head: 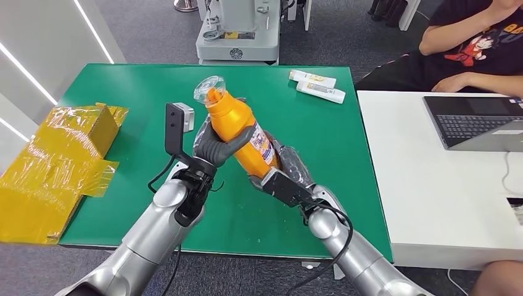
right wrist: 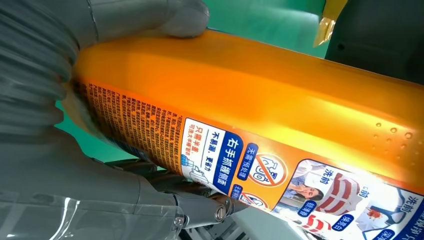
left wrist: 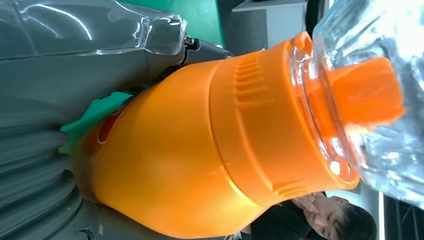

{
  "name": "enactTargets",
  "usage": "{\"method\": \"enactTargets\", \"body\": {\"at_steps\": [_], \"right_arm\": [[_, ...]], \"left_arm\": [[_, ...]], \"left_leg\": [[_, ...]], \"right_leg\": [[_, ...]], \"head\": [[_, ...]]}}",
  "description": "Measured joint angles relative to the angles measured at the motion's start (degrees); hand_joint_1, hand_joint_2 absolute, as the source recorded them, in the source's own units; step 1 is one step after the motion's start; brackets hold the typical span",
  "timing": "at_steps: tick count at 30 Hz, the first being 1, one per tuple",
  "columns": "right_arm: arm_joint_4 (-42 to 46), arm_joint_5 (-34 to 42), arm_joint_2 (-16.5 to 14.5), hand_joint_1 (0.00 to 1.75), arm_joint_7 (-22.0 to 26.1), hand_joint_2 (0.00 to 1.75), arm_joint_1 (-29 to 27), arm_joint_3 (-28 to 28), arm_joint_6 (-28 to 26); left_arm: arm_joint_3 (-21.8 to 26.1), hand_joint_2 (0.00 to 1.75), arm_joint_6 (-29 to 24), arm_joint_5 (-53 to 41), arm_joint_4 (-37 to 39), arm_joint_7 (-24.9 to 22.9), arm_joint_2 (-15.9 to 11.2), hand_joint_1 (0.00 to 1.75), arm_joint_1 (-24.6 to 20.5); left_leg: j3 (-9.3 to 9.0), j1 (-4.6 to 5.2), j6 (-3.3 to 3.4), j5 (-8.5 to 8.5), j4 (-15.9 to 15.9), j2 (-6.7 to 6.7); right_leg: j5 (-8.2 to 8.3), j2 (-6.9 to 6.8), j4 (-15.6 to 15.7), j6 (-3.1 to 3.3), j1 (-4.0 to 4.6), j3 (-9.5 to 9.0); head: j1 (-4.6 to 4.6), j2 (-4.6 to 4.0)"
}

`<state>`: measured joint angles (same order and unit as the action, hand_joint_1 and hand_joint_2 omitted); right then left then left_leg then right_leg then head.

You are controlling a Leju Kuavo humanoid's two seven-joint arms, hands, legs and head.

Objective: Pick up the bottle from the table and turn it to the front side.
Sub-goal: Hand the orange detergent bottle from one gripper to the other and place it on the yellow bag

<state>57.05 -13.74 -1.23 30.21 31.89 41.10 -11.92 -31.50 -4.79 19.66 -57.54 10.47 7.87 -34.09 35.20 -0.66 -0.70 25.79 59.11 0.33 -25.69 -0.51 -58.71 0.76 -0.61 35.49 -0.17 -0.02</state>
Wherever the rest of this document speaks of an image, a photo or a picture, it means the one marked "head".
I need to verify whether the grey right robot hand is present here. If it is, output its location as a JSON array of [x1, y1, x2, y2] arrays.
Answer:
[[247, 131, 316, 195]]

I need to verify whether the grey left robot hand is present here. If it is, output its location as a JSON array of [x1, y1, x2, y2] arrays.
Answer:
[[192, 116, 255, 169]]

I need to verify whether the orange bottle with clear cap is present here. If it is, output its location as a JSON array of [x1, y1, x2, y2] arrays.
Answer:
[[193, 75, 281, 179]]

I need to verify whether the white tube with yellow print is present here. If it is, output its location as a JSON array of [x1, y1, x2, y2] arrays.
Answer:
[[296, 81, 347, 105], [288, 70, 337, 89]]

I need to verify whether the grey machine base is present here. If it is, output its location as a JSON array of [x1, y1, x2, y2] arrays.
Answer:
[[196, 0, 282, 66]]

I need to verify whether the chrome stand base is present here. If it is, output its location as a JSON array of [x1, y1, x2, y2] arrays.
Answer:
[[173, 0, 199, 13]]

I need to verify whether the white cabinet panel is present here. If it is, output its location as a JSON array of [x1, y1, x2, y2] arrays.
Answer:
[[286, 0, 312, 32]]

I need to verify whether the yellow tape-wrapped cardboard box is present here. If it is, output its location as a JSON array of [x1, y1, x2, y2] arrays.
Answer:
[[0, 103, 130, 246]]

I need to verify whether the dark grey laptop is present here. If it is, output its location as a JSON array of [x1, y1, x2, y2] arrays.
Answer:
[[422, 96, 523, 153]]

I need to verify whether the person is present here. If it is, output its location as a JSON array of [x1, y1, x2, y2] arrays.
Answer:
[[354, 0, 523, 97]]

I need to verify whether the black bordered device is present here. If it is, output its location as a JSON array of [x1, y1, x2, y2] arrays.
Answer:
[[506, 197, 523, 226]]

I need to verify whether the person's knee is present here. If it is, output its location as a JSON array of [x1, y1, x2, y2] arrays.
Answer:
[[469, 260, 523, 296]]

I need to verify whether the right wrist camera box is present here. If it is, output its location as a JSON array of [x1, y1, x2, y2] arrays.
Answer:
[[261, 168, 316, 208]]

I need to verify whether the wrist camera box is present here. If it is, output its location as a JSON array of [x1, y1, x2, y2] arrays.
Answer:
[[164, 102, 196, 158], [261, 168, 316, 208]]

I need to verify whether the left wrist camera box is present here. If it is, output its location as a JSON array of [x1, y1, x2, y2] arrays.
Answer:
[[164, 102, 196, 158]]

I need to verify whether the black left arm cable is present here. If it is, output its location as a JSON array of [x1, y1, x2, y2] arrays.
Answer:
[[147, 155, 183, 296]]

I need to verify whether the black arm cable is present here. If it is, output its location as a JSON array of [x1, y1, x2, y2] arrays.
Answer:
[[286, 202, 355, 296], [147, 155, 183, 296]]

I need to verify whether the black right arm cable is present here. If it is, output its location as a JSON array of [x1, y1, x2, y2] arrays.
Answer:
[[286, 202, 355, 296]]

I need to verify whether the white cable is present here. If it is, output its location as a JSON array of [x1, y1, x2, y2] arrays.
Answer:
[[447, 268, 469, 296], [500, 152, 523, 198]]

